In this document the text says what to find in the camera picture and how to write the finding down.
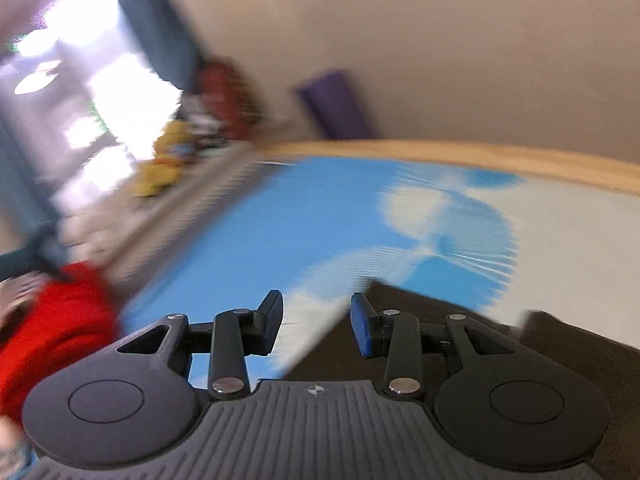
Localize red knitted sweater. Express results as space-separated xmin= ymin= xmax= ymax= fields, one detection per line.
xmin=0 ymin=260 xmax=127 ymax=423

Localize grey ledge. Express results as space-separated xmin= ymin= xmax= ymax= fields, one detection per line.
xmin=112 ymin=142 xmax=283 ymax=281

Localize dark red bag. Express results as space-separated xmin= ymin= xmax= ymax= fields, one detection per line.
xmin=194 ymin=59 xmax=263 ymax=137

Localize wooden bed frame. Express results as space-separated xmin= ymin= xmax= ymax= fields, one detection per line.
xmin=257 ymin=139 xmax=640 ymax=197

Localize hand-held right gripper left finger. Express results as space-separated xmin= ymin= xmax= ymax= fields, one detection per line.
xmin=116 ymin=289 xmax=285 ymax=401

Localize white folded cloth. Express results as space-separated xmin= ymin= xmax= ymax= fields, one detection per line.
xmin=0 ymin=271 xmax=47 ymax=333

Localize purple box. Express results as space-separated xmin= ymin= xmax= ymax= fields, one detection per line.
xmin=294 ymin=70 xmax=379 ymax=144

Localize bright window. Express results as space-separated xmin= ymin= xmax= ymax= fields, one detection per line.
xmin=0 ymin=0 xmax=183 ymax=201

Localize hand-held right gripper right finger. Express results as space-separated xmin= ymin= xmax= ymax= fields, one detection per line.
xmin=350 ymin=292 xmax=526 ymax=401

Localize dark teal curtain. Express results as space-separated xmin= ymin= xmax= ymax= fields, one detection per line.
xmin=116 ymin=0 xmax=207 ymax=92

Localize brown corduroy pants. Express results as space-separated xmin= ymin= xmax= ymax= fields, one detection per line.
xmin=285 ymin=279 xmax=640 ymax=480

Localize blue white printed bedsheet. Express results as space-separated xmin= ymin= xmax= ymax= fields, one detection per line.
xmin=119 ymin=154 xmax=640 ymax=391

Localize yellow plush toy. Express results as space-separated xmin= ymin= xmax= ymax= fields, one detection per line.
xmin=131 ymin=119 xmax=193 ymax=200

